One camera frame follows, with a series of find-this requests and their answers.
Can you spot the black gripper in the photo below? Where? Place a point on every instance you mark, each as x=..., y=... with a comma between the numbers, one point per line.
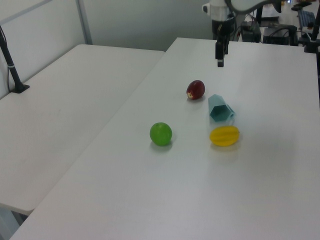
x=224, y=29

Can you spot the teal hexagonal mug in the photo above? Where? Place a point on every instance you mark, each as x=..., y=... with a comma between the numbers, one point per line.
x=219, y=110

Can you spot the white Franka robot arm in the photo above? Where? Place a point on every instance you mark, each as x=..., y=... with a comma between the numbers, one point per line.
x=219, y=10

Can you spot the black electronics box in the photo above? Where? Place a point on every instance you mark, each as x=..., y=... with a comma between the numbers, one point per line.
x=250, y=30

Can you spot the red toy apple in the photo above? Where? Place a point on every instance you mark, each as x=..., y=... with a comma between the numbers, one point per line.
x=195, y=90

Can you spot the black monitor stand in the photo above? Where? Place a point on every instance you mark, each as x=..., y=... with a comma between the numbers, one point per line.
x=265, y=12

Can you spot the yellow ribbed toy fruit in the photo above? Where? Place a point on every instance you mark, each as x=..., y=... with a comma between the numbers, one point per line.
x=224, y=136

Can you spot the black clamp stand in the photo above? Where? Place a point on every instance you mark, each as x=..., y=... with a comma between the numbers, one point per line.
x=312, y=35

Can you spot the green toy apple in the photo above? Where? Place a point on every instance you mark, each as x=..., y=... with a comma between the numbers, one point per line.
x=161, y=134

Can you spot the white side table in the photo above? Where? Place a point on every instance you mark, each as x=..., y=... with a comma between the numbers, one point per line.
x=62, y=120

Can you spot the black camera stand pole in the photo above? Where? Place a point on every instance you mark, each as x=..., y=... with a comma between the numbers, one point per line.
x=10, y=61

